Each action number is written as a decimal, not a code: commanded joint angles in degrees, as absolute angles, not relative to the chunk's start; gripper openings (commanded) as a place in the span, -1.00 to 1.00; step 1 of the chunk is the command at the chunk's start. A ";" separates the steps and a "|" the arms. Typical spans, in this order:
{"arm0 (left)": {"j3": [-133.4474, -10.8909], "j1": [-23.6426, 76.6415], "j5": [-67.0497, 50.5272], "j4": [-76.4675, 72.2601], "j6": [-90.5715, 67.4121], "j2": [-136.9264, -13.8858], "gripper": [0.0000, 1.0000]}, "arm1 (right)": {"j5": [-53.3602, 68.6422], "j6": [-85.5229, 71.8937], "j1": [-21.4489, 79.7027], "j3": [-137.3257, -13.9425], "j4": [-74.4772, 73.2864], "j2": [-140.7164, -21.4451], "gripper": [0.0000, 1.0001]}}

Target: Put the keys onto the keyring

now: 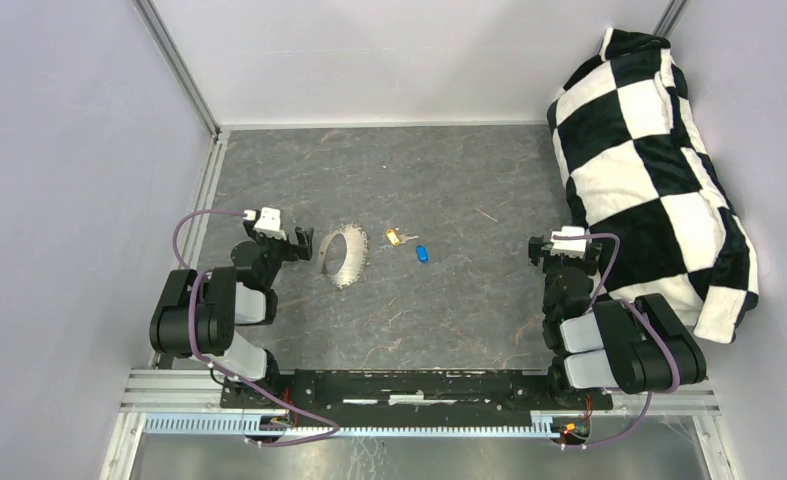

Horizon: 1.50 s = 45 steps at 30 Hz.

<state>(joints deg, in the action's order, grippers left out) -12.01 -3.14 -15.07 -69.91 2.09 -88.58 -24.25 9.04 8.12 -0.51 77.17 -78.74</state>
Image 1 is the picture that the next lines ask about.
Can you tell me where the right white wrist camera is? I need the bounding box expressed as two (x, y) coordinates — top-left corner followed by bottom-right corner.
(550, 226), (588, 258)

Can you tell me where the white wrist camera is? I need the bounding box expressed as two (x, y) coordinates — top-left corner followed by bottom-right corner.
(243, 207), (288, 241)
(550, 226), (588, 258)

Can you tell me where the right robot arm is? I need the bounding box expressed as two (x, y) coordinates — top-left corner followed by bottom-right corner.
(528, 229), (707, 408)

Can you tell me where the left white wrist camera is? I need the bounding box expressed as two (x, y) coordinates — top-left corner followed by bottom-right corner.
(243, 207), (288, 241)

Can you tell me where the yellow capped key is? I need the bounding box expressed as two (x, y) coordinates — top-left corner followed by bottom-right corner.
(384, 229), (419, 246)

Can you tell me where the red wired circuit board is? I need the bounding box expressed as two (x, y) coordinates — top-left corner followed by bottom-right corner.
(554, 419), (591, 445)

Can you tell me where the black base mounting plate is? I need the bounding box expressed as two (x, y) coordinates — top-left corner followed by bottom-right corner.
(220, 369), (614, 430)

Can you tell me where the white slotted cable duct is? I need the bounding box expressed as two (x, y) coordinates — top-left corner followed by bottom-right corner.
(142, 413), (592, 439)

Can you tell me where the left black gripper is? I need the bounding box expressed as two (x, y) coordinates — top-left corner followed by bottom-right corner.
(244, 221), (313, 288)

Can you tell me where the black white checkered blanket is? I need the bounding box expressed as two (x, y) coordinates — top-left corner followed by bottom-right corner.
(547, 28), (759, 344)

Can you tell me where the metal keyring plate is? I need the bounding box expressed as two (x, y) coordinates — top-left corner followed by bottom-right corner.
(316, 224), (368, 289)

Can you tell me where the blue capped key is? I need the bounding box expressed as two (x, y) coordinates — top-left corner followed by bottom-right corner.
(415, 245), (429, 264)

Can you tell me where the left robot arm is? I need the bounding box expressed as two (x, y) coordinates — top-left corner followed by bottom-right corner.
(149, 220), (314, 408)

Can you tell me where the aluminium frame rail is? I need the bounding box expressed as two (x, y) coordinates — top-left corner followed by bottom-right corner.
(132, 0), (221, 138)

